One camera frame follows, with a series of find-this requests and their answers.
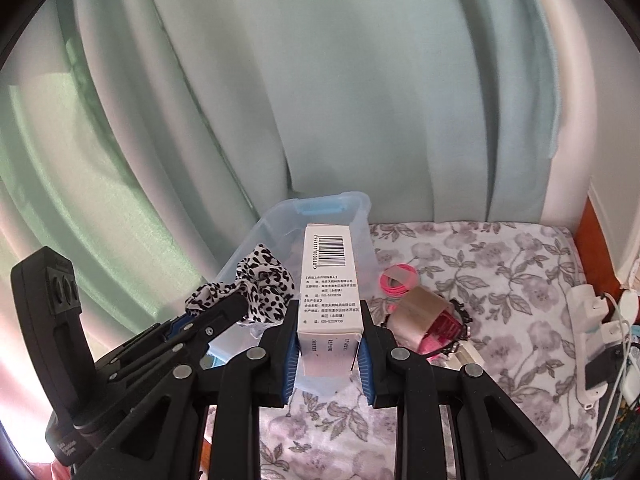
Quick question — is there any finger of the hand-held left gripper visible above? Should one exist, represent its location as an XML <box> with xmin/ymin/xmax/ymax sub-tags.
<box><xmin>159</xmin><ymin>312</ymin><xmax>201</xmax><ymax>341</ymax></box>
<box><xmin>172</xmin><ymin>291</ymin><xmax>251</xmax><ymax>361</ymax></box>

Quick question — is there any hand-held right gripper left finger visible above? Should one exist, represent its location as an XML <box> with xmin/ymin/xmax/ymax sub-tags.
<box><xmin>86</xmin><ymin>317</ymin><xmax>302</xmax><ymax>480</ymax></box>

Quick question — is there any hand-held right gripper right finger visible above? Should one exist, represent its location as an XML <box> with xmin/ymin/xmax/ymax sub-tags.
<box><xmin>355</xmin><ymin>301</ymin><xmax>567</xmax><ymax>480</ymax></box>

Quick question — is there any spotted fabric scrunchie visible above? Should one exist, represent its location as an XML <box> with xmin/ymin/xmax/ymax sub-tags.
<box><xmin>184</xmin><ymin>242</ymin><xmax>297</xmax><ymax>326</ymax></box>

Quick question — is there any white medicine box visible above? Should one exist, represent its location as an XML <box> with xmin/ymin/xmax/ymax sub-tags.
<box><xmin>296</xmin><ymin>223</ymin><xmax>365</xmax><ymax>379</ymax></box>

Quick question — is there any brown tape roll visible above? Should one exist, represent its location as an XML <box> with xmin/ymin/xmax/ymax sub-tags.
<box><xmin>391</xmin><ymin>287</ymin><xmax>452</xmax><ymax>349</ymax></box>

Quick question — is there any black lace headband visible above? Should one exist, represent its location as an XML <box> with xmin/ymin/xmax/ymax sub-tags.
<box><xmin>379</xmin><ymin>297</ymin><xmax>474</xmax><ymax>362</ymax></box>

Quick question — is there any translucent plastic storage box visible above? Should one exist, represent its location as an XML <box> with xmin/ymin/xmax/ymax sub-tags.
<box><xmin>206</xmin><ymin>190</ymin><xmax>379</xmax><ymax>363</ymax></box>

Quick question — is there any grey floral blanket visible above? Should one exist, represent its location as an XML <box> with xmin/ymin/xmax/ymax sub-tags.
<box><xmin>202</xmin><ymin>220</ymin><xmax>603</xmax><ymax>480</ymax></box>

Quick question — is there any white power strip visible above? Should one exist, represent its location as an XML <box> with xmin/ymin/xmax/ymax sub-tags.
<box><xmin>566</xmin><ymin>283</ymin><xmax>615</xmax><ymax>409</ymax></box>

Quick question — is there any black charger plug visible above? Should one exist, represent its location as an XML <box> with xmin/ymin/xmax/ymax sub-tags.
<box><xmin>585</xmin><ymin>344</ymin><xmax>624</xmax><ymax>390</ymax></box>

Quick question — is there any pale green curtain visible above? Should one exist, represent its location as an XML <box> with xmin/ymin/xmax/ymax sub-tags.
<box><xmin>0</xmin><ymin>0</ymin><xmax>560</xmax><ymax>356</ymax></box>

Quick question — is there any teal patterned cloth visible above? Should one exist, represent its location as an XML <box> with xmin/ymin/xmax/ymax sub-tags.
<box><xmin>597</xmin><ymin>395</ymin><xmax>640</xmax><ymax>480</ymax></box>

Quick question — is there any white charger plug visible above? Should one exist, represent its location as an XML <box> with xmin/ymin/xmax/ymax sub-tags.
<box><xmin>616</xmin><ymin>291</ymin><xmax>640</xmax><ymax>327</ymax></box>

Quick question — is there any bundle of pink hair ties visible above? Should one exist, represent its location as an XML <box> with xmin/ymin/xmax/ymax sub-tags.
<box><xmin>381</xmin><ymin>263</ymin><xmax>421</xmax><ymax>302</ymax></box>

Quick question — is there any white cable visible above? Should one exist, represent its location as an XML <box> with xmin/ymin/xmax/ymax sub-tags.
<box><xmin>590</xmin><ymin>290</ymin><xmax>640</xmax><ymax>466</ymax></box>

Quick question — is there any orange wooden bed frame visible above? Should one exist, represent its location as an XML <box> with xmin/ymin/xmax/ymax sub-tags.
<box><xmin>574</xmin><ymin>194</ymin><xmax>627</xmax><ymax>292</ymax></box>

